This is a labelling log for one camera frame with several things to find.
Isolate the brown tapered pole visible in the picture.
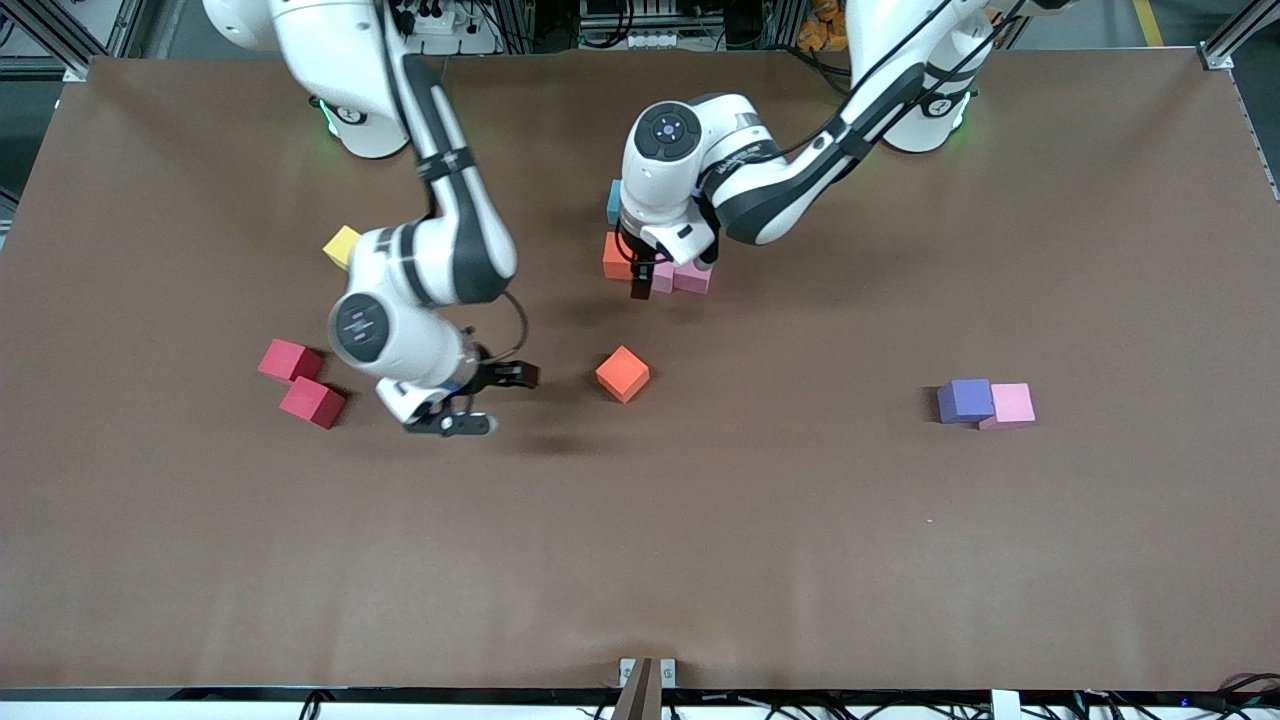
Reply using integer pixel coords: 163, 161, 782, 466
612, 657, 665, 720

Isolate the aluminium frame profile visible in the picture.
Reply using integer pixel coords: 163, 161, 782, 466
0, 0, 151, 81
1200, 0, 1280, 71

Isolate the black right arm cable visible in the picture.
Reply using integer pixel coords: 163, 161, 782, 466
468, 290, 529, 366

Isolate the pile of orange fruits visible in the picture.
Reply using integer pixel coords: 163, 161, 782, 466
798, 0, 851, 53

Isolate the small metal bracket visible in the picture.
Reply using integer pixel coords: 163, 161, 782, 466
619, 657, 678, 691

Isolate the red foam cube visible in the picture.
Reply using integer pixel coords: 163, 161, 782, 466
279, 376, 347, 431
257, 338, 324, 386

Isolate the white power strip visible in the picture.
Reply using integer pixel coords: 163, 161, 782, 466
400, 0, 471, 37

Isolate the yellow foam cube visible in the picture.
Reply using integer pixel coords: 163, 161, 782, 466
322, 225, 363, 272

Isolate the white electronics rack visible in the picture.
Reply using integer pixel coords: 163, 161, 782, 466
580, 0, 776, 51

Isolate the purple foam cube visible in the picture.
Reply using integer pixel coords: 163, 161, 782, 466
937, 378, 997, 425

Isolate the brown table cover sheet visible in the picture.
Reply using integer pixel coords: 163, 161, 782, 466
0, 48, 1280, 693

